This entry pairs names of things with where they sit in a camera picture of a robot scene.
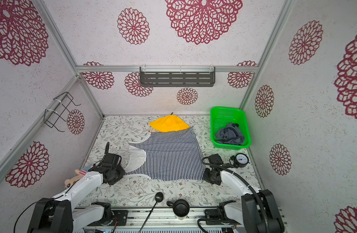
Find blue white striped tank top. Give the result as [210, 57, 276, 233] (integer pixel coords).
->
[125, 128, 205, 181]

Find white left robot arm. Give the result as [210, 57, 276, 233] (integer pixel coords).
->
[27, 153, 125, 233]

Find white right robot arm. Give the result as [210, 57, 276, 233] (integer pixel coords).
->
[197, 153, 285, 233]

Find grey tank top in basket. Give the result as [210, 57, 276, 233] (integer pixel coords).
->
[215, 122, 245, 146]

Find black pressure gauge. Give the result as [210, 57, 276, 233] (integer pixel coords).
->
[230, 153, 249, 168]

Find plush doll toy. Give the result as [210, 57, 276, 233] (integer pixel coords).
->
[64, 165, 92, 189]

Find green plastic basket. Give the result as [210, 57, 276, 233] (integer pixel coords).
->
[210, 107, 251, 150]

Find black ladle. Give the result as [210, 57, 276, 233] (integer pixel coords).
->
[138, 192, 164, 233]

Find yellow bucket hat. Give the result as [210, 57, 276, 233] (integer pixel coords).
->
[149, 115, 190, 133]

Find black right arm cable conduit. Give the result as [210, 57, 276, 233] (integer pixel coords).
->
[201, 156, 269, 233]

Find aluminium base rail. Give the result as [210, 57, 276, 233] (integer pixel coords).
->
[78, 206, 245, 233]

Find black wire wall rack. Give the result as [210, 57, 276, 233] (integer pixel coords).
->
[43, 92, 81, 133]

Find grey wall shelf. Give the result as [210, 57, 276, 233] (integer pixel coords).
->
[139, 67, 216, 87]

